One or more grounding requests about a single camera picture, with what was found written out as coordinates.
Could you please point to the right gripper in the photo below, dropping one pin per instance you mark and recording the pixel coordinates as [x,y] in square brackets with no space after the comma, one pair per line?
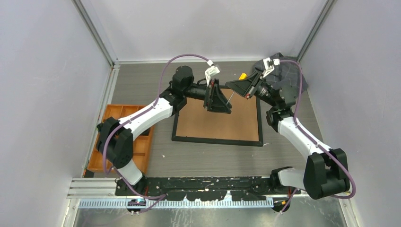
[246,87]

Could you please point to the grey checked cloth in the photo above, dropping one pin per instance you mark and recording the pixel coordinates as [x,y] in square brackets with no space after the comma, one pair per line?
[285,73]

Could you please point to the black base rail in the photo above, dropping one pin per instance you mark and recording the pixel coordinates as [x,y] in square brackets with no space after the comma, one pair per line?
[241,188]

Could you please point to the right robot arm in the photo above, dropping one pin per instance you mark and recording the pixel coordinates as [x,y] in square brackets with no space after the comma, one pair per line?
[326,171]

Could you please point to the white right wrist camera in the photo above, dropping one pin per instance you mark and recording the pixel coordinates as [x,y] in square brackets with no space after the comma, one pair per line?
[269,65]

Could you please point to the black picture frame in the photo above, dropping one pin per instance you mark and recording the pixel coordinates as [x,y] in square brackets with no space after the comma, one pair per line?
[242,127]

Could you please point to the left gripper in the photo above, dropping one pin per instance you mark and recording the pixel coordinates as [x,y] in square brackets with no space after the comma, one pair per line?
[215,100]

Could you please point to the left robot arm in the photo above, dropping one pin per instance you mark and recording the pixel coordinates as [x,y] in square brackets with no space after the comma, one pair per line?
[116,136]

